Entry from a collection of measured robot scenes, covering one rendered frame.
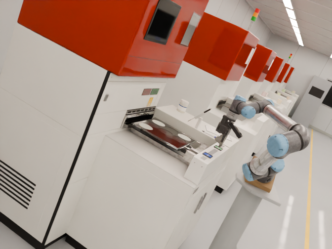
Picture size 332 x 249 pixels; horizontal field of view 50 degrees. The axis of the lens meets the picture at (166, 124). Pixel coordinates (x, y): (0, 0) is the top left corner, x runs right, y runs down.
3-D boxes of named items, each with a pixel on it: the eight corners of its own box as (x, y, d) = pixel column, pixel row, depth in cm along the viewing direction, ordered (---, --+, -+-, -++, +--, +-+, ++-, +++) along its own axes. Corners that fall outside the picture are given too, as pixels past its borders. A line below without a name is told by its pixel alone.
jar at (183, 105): (175, 109, 287) (180, 99, 284) (178, 109, 293) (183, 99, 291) (182, 113, 285) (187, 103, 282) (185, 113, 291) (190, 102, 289)
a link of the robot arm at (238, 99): (240, 97, 222) (233, 92, 229) (232, 112, 225) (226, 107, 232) (250, 101, 225) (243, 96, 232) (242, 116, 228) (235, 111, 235)
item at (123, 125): (119, 127, 230) (125, 114, 227) (148, 121, 270) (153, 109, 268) (122, 128, 229) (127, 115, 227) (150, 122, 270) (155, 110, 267)
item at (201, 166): (183, 177, 205) (193, 156, 201) (209, 158, 256) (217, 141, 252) (197, 185, 202) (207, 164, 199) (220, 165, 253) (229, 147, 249)
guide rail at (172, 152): (129, 131, 239) (131, 127, 239) (131, 131, 241) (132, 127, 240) (193, 168, 225) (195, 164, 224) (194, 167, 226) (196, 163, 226)
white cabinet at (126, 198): (61, 243, 237) (104, 135, 215) (130, 199, 325) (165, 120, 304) (140, 302, 218) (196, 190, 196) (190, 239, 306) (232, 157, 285)
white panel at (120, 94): (82, 137, 198) (107, 70, 187) (145, 122, 273) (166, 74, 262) (86, 140, 197) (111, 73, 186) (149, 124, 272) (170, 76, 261)
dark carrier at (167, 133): (133, 123, 233) (133, 122, 233) (154, 118, 265) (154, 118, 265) (177, 148, 223) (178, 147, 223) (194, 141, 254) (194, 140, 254)
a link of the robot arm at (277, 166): (280, 174, 235) (290, 167, 223) (263, 179, 231) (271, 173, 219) (272, 157, 239) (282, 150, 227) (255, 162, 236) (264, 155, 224)
